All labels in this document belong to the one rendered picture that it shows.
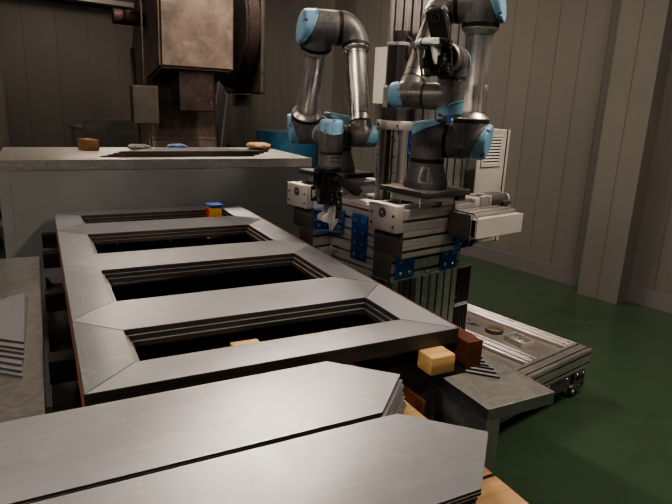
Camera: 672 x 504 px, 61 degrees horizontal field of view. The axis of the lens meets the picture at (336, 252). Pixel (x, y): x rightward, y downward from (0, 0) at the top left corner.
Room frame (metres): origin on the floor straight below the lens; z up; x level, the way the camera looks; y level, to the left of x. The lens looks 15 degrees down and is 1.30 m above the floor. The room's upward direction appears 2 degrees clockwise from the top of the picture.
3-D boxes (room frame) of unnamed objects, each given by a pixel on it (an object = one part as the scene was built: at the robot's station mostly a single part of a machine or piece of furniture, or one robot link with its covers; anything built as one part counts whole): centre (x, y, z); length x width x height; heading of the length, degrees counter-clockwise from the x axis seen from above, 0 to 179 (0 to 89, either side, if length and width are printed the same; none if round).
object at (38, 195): (2.44, 0.72, 0.50); 1.30 x 0.04 x 1.01; 118
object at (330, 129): (1.86, 0.03, 1.20); 0.09 x 0.08 x 0.11; 14
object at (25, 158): (2.69, 0.85, 1.03); 1.30 x 0.60 x 0.04; 118
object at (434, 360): (1.09, -0.22, 0.79); 0.06 x 0.05 x 0.04; 118
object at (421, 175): (1.97, -0.30, 1.09); 0.15 x 0.15 x 0.10
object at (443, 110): (1.68, -0.29, 1.34); 0.11 x 0.08 x 0.11; 65
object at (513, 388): (1.72, -0.13, 0.66); 1.30 x 0.20 x 0.03; 28
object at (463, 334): (1.84, 0.07, 0.80); 1.62 x 0.04 x 0.06; 28
